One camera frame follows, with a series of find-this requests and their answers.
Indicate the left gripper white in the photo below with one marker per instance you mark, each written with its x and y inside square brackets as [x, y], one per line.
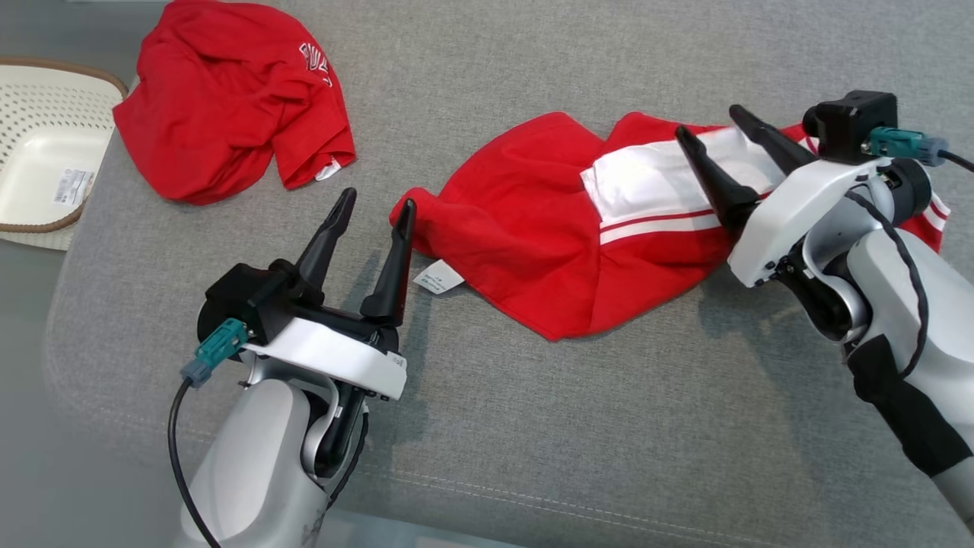
[335, 356]

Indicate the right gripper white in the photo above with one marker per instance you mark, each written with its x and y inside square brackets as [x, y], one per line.
[791, 213]

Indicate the red basketball jersey white trim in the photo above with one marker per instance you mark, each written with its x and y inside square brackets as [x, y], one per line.
[533, 236]

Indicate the red shorts white side stripe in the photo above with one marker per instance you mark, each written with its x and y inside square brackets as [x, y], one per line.
[221, 106]

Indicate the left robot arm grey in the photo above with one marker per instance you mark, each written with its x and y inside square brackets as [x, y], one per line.
[251, 464]

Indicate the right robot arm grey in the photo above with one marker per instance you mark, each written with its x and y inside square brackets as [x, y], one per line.
[936, 335]

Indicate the grey fabric sofa cushion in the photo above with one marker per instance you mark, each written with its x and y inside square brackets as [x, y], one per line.
[533, 411]

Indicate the cream perforated laundry basket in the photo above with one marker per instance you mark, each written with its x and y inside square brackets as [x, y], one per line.
[46, 152]

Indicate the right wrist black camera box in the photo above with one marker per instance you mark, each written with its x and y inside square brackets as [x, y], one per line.
[848, 125]

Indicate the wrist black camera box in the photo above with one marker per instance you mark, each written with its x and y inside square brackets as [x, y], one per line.
[243, 301]
[848, 125]

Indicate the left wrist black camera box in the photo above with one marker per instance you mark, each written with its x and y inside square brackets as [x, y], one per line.
[243, 301]

